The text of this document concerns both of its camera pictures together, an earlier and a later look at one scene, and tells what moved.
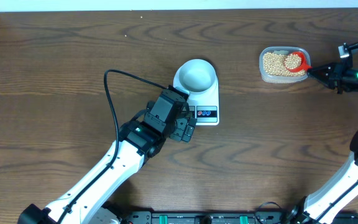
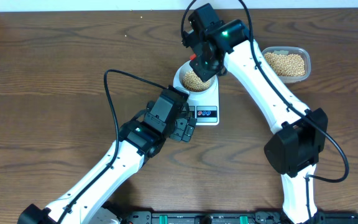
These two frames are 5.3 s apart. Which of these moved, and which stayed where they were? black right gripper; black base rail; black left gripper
Moved: black right gripper
Stayed: black base rail; black left gripper
